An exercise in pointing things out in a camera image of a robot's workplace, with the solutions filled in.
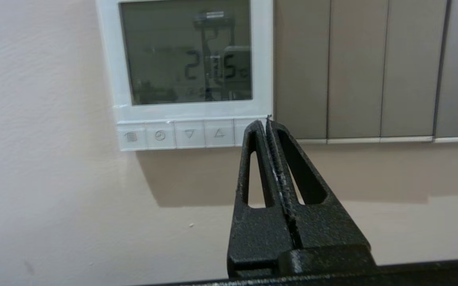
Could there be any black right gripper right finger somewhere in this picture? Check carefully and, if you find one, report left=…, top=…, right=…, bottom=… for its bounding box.
left=267, top=116, right=373, bottom=255

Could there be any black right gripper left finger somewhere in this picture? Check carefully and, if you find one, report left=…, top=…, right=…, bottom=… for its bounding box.
left=227, top=120, right=298, bottom=276

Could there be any white wall thermostat panel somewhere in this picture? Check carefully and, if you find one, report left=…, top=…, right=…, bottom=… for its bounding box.
left=96, top=0, right=274, bottom=152

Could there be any grey triple rocker switch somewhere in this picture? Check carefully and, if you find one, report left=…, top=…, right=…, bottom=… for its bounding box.
left=273, top=0, right=450, bottom=144

